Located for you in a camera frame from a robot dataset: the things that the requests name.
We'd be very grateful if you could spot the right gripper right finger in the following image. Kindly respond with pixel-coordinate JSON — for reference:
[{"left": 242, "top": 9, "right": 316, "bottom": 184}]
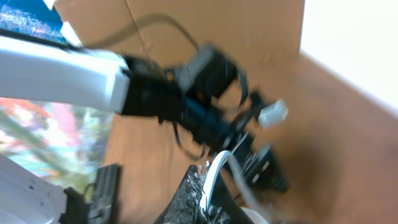
[{"left": 205, "top": 175, "right": 254, "bottom": 224}]

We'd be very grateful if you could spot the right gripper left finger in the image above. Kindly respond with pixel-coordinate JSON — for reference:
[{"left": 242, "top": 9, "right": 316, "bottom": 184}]
[{"left": 154, "top": 164, "right": 207, "bottom": 224}]

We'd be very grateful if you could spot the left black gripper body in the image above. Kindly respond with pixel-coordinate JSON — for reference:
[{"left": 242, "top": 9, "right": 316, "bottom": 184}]
[{"left": 186, "top": 93, "right": 289, "bottom": 193}]

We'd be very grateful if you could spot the white USB cable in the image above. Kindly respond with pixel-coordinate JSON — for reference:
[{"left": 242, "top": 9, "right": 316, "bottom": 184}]
[{"left": 198, "top": 149, "right": 274, "bottom": 224}]

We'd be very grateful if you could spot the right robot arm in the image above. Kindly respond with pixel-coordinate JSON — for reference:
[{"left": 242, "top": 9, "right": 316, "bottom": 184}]
[{"left": 1, "top": 156, "right": 253, "bottom": 224}]

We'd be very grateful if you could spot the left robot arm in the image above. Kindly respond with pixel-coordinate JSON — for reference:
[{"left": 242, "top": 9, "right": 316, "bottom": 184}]
[{"left": 1, "top": 33, "right": 289, "bottom": 192}]

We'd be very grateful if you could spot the brown cardboard panel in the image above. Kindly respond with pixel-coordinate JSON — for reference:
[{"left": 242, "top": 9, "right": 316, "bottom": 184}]
[{"left": 54, "top": 0, "right": 305, "bottom": 224}]

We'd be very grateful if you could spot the colourful painted backdrop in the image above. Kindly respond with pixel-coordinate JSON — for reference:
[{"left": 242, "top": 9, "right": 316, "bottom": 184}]
[{"left": 1, "top": 0, "right": 113, "bottom": 192}]

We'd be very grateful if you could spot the white tape strip lower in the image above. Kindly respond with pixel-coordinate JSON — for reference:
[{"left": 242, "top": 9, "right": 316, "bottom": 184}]
[{"left": 60, "top": 21, "right": 83, "bottom": 47}]

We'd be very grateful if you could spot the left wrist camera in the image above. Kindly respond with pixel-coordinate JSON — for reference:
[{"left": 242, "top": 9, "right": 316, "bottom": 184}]
[{"left": 257, "top": 100, "right": 289, "bottom": 129}]

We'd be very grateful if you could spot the left camera black cable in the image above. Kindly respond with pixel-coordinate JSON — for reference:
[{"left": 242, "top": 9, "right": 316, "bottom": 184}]
[{"left": 83, "top": 12, "right": 200, "bottom": 52}]

